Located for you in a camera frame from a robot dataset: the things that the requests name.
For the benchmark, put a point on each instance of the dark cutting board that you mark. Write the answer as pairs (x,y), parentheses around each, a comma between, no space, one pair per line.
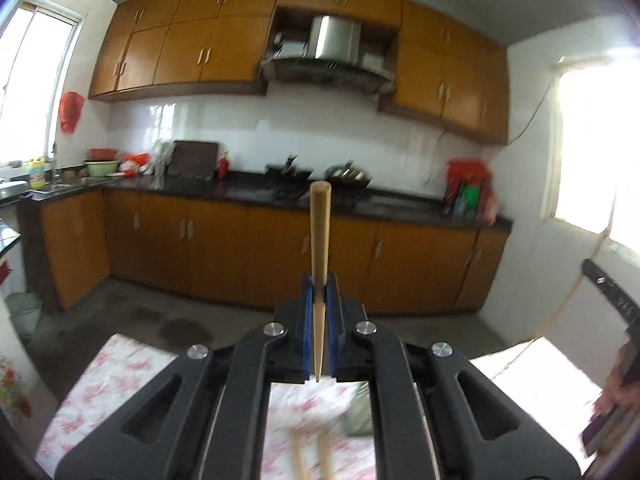
(193,160)

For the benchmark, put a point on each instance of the grey perforated chopstick holder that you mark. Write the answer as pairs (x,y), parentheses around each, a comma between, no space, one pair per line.
(357,419)

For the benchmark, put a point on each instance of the lower wooden base cabinets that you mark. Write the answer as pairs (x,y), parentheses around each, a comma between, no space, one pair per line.
(233,253)

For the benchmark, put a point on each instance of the red bag covered items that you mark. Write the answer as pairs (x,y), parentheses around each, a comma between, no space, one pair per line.
(469,192)

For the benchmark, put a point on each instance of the black countertop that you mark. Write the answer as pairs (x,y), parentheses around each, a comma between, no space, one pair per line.
(256,190)

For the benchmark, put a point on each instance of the green basin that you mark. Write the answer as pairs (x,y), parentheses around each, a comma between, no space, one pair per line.
(101,168)

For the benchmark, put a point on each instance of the red white plastic bag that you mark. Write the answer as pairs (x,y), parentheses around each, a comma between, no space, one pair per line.
(133,164)

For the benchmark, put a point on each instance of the upper wooden wall cabinets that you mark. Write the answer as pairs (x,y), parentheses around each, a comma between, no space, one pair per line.
(447,73)

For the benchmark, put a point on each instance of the red basin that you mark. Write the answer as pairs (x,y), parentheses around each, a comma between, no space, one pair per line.
(101,154)

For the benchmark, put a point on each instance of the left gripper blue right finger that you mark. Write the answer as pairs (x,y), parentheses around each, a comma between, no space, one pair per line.
(346,359)

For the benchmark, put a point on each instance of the right hand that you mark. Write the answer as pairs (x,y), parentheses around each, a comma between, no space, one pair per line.
(614,391)

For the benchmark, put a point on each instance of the floral pink tablecloth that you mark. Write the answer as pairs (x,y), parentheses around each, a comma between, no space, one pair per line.
(124,365)

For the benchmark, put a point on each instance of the steel range hood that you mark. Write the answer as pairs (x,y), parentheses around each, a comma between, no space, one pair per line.
(329,50)

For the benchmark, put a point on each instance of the black wok left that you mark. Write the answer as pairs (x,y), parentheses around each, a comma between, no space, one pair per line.
(287,181)

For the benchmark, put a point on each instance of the red bottle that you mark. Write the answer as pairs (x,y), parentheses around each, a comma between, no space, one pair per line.
(223,166)

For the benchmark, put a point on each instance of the grey waste bin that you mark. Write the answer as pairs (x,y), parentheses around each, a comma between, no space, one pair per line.
(25,310)

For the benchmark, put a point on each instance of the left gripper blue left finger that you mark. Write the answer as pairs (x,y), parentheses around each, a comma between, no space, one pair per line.
(293,358)

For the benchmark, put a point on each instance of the yellow detergent bottle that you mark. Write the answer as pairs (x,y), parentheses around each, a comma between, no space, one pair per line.
(37,170)

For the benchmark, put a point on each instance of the black wok with lid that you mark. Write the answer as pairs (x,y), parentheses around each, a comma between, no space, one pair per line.
(348,181)

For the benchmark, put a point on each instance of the red plastic bag on wall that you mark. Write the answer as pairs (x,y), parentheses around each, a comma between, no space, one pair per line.
(69,111)

